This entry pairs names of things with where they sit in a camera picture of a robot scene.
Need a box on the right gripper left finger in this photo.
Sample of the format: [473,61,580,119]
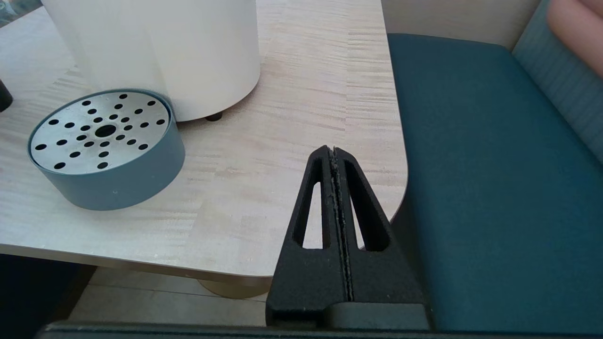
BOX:
[265,145,351,328]

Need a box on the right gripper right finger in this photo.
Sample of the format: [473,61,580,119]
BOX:
[333,147,430,330]

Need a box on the white water dispenser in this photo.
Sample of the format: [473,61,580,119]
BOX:
[41,0,261,122]

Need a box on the black cup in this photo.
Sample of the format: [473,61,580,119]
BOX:
[0,79,13,113]

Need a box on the light wooden table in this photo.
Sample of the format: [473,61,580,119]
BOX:
[0,0,408,299]

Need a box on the teal upholstered bench seat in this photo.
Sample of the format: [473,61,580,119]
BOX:
[387,0,603,334]

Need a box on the blue round drip tray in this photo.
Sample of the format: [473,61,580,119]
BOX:
[27,89,186,211]

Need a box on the pink cushion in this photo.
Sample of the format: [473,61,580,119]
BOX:
[547,0,603,78]

